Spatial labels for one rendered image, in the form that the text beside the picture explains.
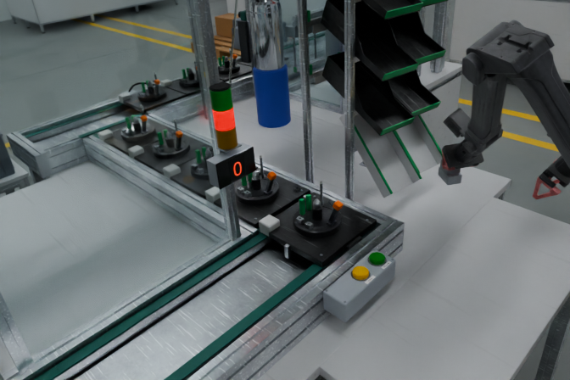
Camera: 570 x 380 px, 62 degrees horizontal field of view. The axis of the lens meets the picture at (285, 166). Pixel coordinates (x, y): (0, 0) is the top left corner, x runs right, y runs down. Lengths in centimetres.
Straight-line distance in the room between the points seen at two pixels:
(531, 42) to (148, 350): 99
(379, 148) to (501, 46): 70
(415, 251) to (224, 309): 59
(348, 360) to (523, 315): 46
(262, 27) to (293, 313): 130
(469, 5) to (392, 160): 396
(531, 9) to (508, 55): 426
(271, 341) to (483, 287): 59
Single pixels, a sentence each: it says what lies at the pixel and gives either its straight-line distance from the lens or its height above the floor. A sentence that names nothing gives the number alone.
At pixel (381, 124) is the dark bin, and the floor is 120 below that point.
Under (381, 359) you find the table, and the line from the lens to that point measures 119.
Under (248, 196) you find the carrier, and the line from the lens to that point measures 147.
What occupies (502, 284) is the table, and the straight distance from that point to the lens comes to 142.
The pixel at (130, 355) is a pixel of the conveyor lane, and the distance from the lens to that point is 120.
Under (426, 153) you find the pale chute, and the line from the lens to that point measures 164.
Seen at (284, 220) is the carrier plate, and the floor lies 97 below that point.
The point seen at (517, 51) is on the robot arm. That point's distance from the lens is 88.
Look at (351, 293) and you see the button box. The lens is 118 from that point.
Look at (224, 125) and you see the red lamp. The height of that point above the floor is 133.
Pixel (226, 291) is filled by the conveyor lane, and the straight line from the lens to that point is 128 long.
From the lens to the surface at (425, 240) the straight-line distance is 152.
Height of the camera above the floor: 178
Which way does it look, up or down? 29 degrees down
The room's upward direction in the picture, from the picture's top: 4 degrees counter-clockwise
